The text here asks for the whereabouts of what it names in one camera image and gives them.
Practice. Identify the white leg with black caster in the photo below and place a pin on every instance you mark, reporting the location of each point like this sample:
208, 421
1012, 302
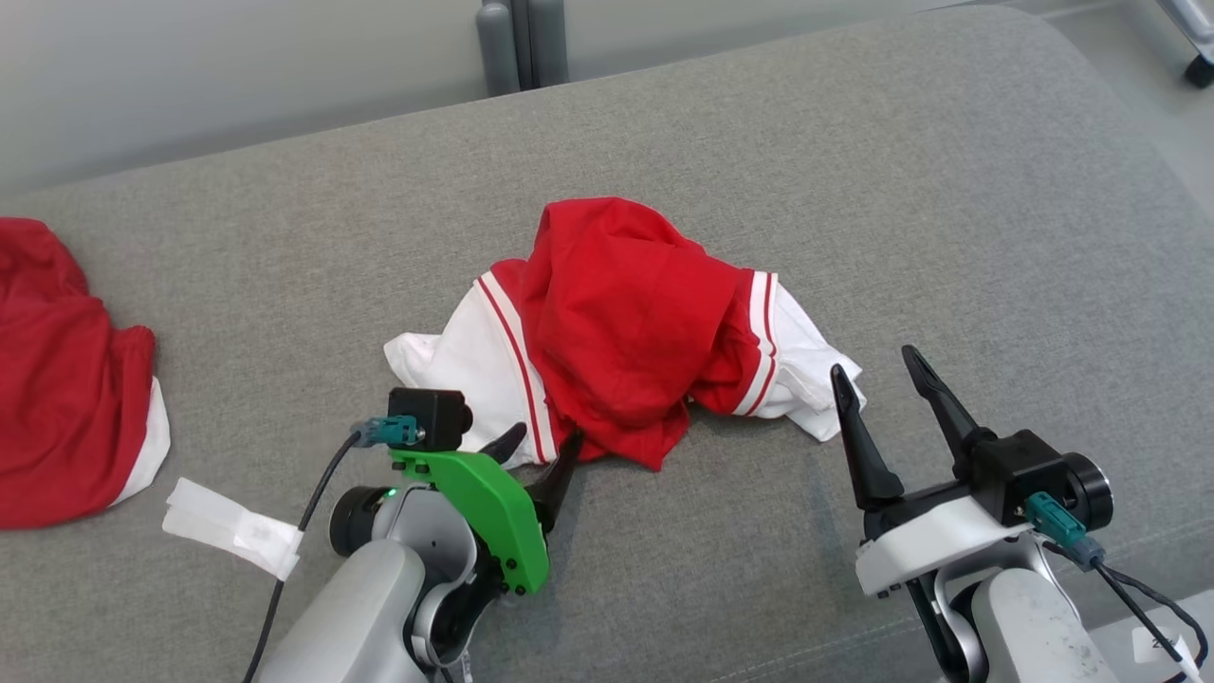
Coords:
1199, 70

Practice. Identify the red t-shirt with white sleeves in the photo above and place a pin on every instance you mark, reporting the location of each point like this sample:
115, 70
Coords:
616, 313

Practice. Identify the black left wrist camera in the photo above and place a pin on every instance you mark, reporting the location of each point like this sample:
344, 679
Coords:
432, 415

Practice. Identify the white paper tag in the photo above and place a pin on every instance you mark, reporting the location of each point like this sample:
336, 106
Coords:
228, 526

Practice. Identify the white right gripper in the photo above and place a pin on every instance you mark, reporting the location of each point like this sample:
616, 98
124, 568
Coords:
934, 541

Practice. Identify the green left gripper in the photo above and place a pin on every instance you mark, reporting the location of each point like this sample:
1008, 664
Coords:
493, 512

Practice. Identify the red shorts with white stripe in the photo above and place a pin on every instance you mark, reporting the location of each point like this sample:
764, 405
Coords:
57, 398

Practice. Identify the grey partition post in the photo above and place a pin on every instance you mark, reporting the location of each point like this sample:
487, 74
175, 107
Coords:
522, 47

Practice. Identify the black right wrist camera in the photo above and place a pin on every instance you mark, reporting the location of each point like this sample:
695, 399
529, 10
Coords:
1029, 470

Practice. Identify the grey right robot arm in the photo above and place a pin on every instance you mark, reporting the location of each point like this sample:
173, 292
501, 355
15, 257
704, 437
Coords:
1029, 617

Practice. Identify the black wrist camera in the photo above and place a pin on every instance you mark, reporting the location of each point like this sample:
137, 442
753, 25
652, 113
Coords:
1029, 470
432, 415

